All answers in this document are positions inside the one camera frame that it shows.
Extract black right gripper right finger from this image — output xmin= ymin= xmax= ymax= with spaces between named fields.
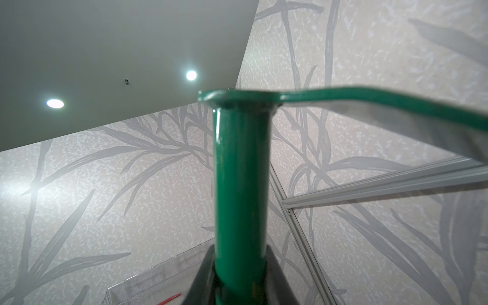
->
xmin=264 ymin=245 xmax=299 ymax=305

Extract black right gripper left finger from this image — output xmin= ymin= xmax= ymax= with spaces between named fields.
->
xmin=182 ymin=245 xmax=218 ymax=305

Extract clear acrylic wall shelf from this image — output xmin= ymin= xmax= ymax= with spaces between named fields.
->
xmin=102 ymin=238 xmax=214 ymax=304

